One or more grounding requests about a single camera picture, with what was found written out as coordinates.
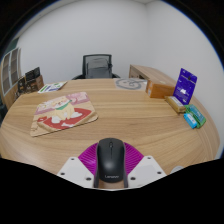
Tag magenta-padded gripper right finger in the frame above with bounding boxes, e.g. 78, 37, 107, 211
123, 141, 167, 189

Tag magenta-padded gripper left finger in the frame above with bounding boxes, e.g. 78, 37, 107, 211
57, 141, 100, 188

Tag black computer mouse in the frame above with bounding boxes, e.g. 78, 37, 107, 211
95, 137, 126, 184

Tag cartoon dog print mouse pad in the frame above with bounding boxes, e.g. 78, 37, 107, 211
29, 91, 99, 138

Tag small blue box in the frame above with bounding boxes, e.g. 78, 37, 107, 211
183, 112, 198, 130

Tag small yellow box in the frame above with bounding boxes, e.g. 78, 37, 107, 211
164, 95, 187, 114

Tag orange-brown box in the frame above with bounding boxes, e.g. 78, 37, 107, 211
145, 80, 177, 99

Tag grey swirl print mat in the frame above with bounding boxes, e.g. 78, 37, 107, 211
114, 77, 148, 92

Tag green flat box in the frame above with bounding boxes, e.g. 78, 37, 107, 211
184, 104, 207, 129

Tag white green leaflet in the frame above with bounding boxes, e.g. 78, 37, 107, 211
37, 81, 68, 94

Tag purple standing card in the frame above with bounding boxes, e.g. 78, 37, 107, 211
173, 67, 198, 106

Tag black mesh office chair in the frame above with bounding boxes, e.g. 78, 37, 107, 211
72, 53, 120, 80

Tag dark stacked boxes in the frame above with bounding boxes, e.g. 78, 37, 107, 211
16, 66, 45, 95

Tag wooden shelf unit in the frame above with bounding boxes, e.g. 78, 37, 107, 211
0, 47, 22, 109

